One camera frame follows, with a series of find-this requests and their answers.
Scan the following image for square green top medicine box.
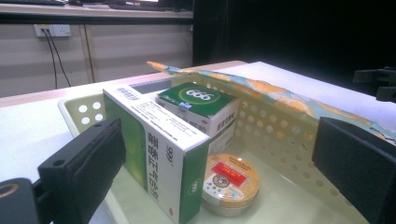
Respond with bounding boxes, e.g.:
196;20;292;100
155;81;241;155

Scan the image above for black keyboard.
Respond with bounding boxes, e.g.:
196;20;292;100
0;0;67;7
106;3;176;12

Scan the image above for round orange label tin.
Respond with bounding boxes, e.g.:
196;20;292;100
200;152;261;217

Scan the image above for orange flower print cloth bag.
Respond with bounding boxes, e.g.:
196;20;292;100
146;60;396;144

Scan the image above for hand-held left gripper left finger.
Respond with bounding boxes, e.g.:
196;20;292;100
36;117;127;224

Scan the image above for tall white green medicine box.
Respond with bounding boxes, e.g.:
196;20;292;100
102;83;211;224

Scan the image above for background desk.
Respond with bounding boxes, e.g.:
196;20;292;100
0;3;194;25

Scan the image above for white wall socket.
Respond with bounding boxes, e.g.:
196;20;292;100
33;23;72;38

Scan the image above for pale green perforated plastic basket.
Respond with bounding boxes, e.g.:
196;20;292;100
57;74;373;224

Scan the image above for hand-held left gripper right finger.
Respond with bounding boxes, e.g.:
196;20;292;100
312;116;396;224

